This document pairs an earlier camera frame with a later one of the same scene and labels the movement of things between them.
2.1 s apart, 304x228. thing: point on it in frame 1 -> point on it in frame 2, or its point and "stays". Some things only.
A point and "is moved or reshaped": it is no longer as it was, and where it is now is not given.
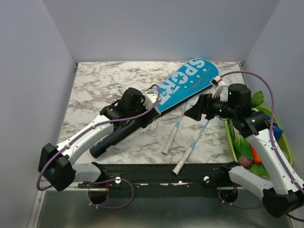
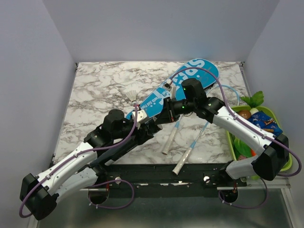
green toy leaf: x=257 y=99 stays
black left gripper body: x=143 y=120 -> x=136 y=137
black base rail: x=162 y=180 stays
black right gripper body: x=214 y=106 -> x=174 y=108
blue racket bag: x=193 y=80 stays
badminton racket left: x=173 y=133 stays
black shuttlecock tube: x=97 y=150 is moved or reshaped
